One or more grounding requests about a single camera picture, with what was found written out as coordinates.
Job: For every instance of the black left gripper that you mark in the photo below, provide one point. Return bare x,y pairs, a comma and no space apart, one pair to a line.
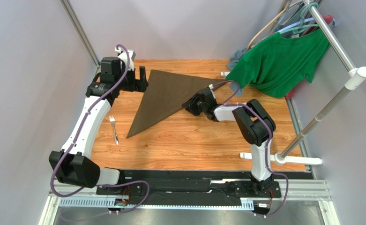
141,84

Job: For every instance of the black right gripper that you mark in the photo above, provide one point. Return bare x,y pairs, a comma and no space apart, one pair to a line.
196,103

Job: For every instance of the brown cloth napkin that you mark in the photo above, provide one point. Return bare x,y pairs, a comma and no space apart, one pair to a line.
164,96

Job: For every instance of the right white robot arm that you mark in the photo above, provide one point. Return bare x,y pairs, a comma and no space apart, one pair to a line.
256,127

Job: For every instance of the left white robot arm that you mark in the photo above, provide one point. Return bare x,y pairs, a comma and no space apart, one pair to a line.
72,164

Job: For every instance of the silver metal fork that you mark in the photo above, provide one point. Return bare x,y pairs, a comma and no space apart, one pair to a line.
113,124

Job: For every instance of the grey blue cloth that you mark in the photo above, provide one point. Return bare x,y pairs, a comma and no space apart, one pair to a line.
234,59

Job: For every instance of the green t-shirt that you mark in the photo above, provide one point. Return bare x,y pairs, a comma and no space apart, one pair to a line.
276,65

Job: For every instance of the teal clothes hanger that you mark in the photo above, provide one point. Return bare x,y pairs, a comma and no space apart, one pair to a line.
302,15

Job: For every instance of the beige clothes hanger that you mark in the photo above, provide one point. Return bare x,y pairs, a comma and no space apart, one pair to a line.
285,6

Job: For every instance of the light blue clothes hanger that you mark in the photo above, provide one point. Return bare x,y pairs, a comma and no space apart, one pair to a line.
297,26

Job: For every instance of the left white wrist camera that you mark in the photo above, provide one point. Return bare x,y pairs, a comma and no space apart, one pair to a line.
125,57

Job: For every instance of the aluminium frame post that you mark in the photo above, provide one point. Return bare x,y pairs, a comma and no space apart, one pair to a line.
68,8

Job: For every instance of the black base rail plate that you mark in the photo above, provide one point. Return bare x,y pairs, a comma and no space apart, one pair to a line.
192,188

